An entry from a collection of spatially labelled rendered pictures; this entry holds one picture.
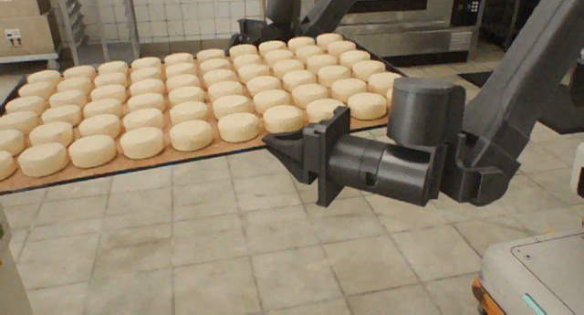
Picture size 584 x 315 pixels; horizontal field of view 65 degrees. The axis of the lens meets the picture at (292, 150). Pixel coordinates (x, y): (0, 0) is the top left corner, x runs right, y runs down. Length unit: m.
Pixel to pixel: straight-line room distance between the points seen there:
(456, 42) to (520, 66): 3.80
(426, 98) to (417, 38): 3.69
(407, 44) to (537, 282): 2.88
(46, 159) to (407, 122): 0.39
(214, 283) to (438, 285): 0.83
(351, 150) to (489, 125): 0.14
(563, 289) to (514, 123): 1.07
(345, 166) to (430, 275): 1.42
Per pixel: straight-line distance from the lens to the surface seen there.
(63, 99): 0.75
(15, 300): 1.09
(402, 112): 0.45
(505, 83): 0.53
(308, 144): 0.48
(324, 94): 0.64
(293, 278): 1.79
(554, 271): 1.61
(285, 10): 0.99
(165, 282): 1.84
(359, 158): 0.48
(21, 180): 0.59
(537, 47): 0.54
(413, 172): 0.46
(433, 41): 4.22
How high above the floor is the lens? 1.23
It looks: 28 degrees down
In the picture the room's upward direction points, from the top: straight up
